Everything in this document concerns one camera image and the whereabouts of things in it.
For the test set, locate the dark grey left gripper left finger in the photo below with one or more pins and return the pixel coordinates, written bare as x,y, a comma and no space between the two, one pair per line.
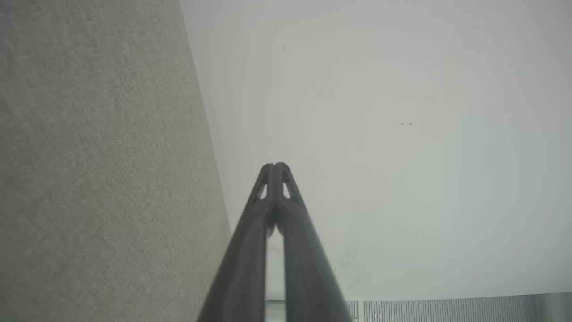
243,268

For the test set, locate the white slatted panel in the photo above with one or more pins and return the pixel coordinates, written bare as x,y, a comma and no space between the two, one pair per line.
447,309

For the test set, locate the grey fabric sofa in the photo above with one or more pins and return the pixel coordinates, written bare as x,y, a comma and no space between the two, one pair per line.
98,170

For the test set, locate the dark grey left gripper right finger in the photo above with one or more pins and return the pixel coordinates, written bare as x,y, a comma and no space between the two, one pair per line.
304,268

